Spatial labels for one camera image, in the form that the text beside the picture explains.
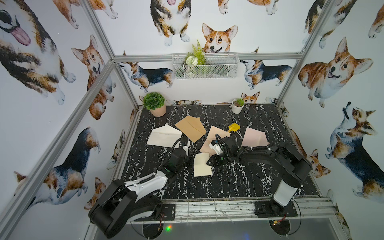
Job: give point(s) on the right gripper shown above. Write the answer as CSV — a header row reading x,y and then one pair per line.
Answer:
x,y
214,160

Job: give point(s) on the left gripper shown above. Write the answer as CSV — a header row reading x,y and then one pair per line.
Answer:
x,y
180,154

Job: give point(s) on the cream letter paper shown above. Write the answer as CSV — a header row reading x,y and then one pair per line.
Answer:
x,y
212,137

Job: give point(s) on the pink envelope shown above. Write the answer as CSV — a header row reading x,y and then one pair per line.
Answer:
x,y
254,138

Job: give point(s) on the white envelope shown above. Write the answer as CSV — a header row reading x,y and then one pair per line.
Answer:
x,y
164,136

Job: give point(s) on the brown kraft envelope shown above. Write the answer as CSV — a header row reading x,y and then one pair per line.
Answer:
x,y
191,127

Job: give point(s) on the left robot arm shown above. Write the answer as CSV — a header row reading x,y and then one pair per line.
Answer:
x,y
124,202

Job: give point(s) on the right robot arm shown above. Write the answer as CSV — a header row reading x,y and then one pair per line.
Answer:
x,y
292,166

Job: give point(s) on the yellow toy shovel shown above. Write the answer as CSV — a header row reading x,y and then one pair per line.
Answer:
x,y
234,128

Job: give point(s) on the small plant white pot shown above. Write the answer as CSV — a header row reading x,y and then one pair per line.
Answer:
x,y
237,105

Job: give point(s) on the green plant pink pot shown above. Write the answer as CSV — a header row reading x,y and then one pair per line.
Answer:
x,y
155,103

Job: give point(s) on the fern and white flower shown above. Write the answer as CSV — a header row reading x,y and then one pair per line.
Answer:
x,y
196,62

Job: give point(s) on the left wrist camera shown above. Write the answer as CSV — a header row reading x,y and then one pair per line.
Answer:
x,y
185,146

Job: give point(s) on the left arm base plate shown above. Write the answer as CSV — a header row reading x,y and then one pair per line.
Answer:
x,y
165,213

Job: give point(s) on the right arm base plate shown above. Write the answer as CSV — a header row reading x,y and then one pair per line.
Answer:
x,y
272,209

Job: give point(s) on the white wire wall basket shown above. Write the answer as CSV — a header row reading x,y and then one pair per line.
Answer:
x,y
215,66

